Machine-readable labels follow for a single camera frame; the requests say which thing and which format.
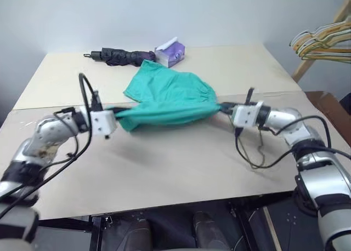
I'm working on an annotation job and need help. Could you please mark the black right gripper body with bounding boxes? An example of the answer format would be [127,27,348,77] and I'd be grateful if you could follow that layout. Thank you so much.
[223,102,236,116]

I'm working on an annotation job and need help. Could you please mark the green shorts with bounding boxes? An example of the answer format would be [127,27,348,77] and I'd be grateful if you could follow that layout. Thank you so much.
[111,59,222,133]

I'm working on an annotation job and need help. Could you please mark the black folded umbrella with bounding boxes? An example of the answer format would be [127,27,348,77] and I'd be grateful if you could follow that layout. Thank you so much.
[83,47,158,68]

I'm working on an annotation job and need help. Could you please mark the purple tissue pack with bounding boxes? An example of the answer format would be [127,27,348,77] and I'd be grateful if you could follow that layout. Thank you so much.
[154,36,186,69]

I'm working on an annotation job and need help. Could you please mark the wooden clothes rack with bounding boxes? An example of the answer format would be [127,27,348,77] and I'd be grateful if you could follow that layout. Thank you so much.
[291,0,351,83]

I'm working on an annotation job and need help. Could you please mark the dark rounded shape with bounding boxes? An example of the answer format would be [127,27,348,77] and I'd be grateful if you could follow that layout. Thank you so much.
[124,214,154,251]
[191,211,231,251]

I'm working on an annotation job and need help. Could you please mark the black floor platform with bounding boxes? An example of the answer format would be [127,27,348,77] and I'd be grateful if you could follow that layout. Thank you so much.
[241,201,321,251]

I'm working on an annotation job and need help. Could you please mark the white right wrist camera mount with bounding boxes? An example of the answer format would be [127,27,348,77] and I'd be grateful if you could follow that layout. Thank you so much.
[231,101,264,130]

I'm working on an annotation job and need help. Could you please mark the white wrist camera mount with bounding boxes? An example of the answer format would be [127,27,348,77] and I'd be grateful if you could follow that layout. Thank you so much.
[89,110,117,140]
[231,101,264,130]

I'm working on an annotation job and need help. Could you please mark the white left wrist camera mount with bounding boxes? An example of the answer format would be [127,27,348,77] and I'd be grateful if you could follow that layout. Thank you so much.
[89,110,117,140]

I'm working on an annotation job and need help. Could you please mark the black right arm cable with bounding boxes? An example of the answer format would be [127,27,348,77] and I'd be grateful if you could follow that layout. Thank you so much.
[234,115,351,170]

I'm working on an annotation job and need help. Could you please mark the white wire hanger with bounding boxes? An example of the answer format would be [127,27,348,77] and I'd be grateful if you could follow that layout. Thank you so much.
[289,28,351,50]

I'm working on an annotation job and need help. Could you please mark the orange wire hanger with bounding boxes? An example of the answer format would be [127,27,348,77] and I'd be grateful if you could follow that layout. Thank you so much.
[301,25,351,56]

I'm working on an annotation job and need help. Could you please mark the wooden floor frame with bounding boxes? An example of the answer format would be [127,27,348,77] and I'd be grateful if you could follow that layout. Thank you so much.
[262,206,280,251]

